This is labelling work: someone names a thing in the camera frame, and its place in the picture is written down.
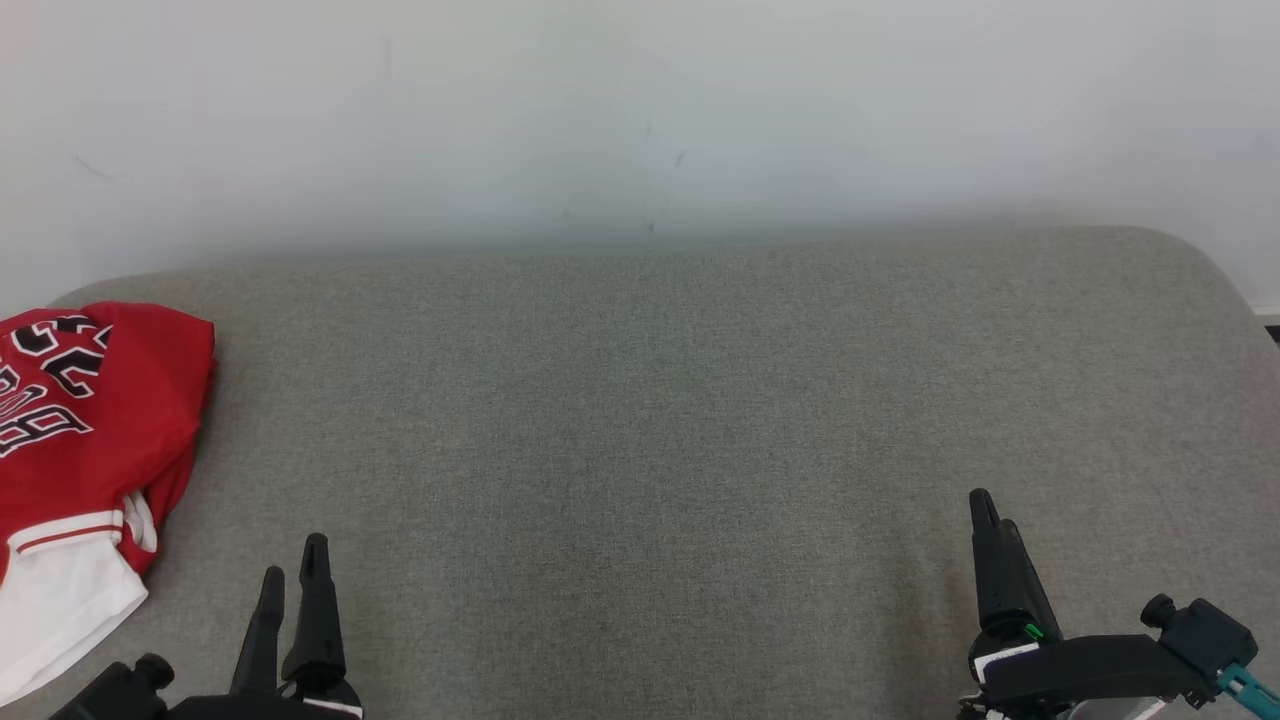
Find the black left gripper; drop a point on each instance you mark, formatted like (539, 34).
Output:
(260, 708)

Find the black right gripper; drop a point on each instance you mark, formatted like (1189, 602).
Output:
(1080, 670)

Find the red Bulls jersey shirt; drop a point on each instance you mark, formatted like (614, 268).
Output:
(110, 440)

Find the white and dark baseboard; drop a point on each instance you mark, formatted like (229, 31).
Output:
(1270, 328)

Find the grey fabric sofa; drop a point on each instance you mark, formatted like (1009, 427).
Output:
(650, 450)

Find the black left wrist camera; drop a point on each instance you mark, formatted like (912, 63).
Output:
(115, 695)

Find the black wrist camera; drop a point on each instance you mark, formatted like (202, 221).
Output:
(1205, 635)
(115, 695)

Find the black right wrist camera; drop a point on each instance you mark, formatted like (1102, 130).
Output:
(1205, 635)

